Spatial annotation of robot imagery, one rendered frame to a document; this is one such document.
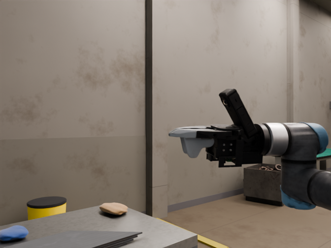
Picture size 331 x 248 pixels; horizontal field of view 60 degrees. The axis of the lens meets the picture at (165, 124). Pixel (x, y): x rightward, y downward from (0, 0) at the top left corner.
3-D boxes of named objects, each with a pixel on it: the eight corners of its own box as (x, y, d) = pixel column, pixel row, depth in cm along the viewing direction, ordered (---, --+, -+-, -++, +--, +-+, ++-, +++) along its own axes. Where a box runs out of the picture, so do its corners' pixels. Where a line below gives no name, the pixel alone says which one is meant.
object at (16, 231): (31, 238, 105) (31, 230, 105) (1, 246, 99) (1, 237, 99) (22, 229, 114) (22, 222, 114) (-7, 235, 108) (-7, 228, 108)
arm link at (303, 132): (332, 160, 64) (331, 121, 64) (289, 161, 62) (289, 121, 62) (306, 156, 72) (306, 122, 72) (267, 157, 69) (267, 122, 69)
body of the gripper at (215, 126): (216, 168, 58) (268, 166, 61) (218, 126, 57) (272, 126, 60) (202, 158, 66) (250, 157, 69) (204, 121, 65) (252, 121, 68)
